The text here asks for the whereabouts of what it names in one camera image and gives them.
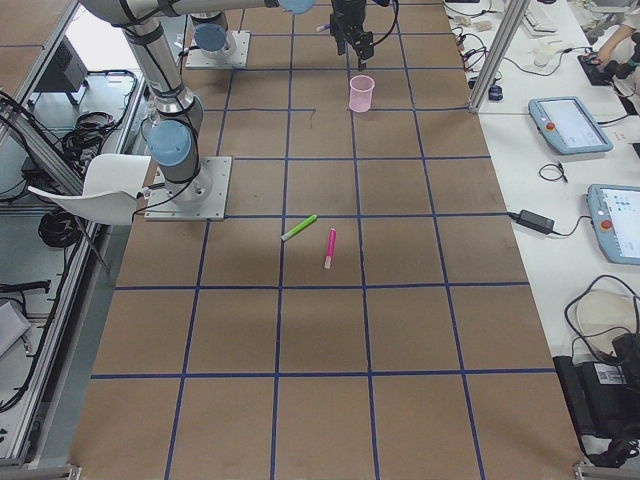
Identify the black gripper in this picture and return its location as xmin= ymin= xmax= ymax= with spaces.
xmin=330 ymin=0 xmax=373 ymax=70

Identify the pink marker pen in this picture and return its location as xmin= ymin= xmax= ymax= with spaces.
xmin=324 ymin=228 xmax=337 ymax=269

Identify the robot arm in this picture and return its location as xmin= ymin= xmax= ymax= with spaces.
xmin=82 ymin=1 xmax=314 ymax=203
xmin=181 ymin=0 xmax=376 ymax=71

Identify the pink mesh cup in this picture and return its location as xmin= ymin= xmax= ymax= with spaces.
xmin=349 ymin=75 xmax=375 ymax=113

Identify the green marker pen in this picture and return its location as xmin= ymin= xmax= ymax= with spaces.
xmin=280 ymin=214 xmax=318 ymax=242

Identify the far teach pendant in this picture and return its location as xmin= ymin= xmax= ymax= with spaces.
xmin=528 ymin=97 xmax=613 ymax=155

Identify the teach pendant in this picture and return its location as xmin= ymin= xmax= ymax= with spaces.
xmin=528 ymin=97 xmax=613 ymax=155
xmin=587 ymin=184 xmax=639 ymax=265

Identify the black power adapter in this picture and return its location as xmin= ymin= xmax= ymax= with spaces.
xmin=507 ymin=209 xmax=555 ymax=235

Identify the white plastic chair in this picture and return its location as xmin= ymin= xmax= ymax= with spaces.
xmin=27 ymin=153 xmax=153 ymax=286

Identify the near teach pendant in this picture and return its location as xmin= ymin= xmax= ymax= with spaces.
xmin=587 ymin=184 xmax=639 ymax=265

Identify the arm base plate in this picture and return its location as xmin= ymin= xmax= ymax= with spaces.
xmin=144 ymin=157 xmax=232 ymax=221
xmin=186 ymin=30 xmax=251 ymax=70

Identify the aluminium frame post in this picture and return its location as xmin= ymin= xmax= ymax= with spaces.
xmin=468 ymin=0 xmax=529 ymax=113

